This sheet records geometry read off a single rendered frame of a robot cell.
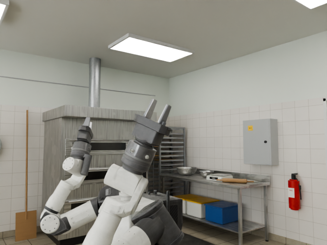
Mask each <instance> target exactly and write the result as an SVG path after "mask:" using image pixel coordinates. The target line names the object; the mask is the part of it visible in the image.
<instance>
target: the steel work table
mask: <svg viewBox="0 0 327 245"><path fill-rule="evenodd" d="M199 171H210V170H205V169H197V170H196V172H195V173H194V174H193V175H190V176H184V175H181V174H166V175H160V177H162V193H163V194H164V178H170V179H177V180H183V181H186V194H189V181H190V182H196V183H202V184H208V185H215V186H221V187H227V188H234V189H237V197H238V221H234V222H231V223H227V224H224V225H221V224H218V223H214V222H211V221H207V220H206V219H205V218H197V217H194V216H191V215H188V214H187V213H186V214H184V213H183V214H182V216H183V217H186V218H190V219H193V220H196V221H199V222H202V223H206V224H209V225H212V226H215V227H218V228H222V229H225V230H228V231H231V232H235V233H238V245H243V240H242V234H243V233H246V232H249V231H253V230H256V229H259V228H264V227H265V241H266V242H268V241H269V226H268V191H267V185H270V176H269V175H254V174H245V173H234V172H225V171H215V170H213V171H214V173H213V174H218V173H219V174H230V175H232V176H233V178H235V179H247V180H254V181H257V182H250V183H247V184H246V183H229V182H222V181H213V180H207V178H206V177H203V176H201V175H200V173H199ZM260 186H264V218H265V225H261V224H257V223H253V222H249V221H246V220H243V219H242V194H241V189H247V188H253V187H260Z"/></svg>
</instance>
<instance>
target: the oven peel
mask: <svg viewBox="0 0 327 245"><path fill-rule="evenodd" d="M27 192H28V110H26V191H25V211H24V212H17V213H16V231H15V242H17V241H23V240H28V239H33V238H36V210H32V211H27Z"/></svg>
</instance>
